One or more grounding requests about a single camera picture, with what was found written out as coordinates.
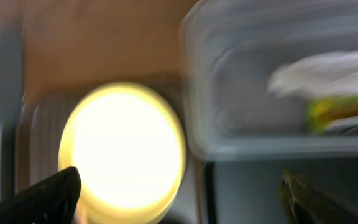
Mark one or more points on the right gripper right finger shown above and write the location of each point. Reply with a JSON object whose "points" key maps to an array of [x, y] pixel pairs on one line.
{"points": [[303, 204]]}

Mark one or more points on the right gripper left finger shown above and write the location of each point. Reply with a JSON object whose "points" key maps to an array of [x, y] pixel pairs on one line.
{"points": [[52, 200]]}

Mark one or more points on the white paper napkin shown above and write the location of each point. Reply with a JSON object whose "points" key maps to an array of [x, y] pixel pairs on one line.
{"points": [[318, 76]]}

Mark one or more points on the black waste tray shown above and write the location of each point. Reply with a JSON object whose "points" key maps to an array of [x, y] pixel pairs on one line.
{"points": [[249, 191]]}

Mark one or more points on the clear plastic waste bin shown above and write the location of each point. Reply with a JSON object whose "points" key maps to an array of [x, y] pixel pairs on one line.
{"points": [[231, 49]]}

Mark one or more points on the green yellow wrapper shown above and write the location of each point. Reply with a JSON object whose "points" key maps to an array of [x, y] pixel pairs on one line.
{"points": [[323, 112]]}

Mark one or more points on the yellow round plate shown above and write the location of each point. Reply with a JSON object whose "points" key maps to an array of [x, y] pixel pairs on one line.
{"points": [[129, 148]]}

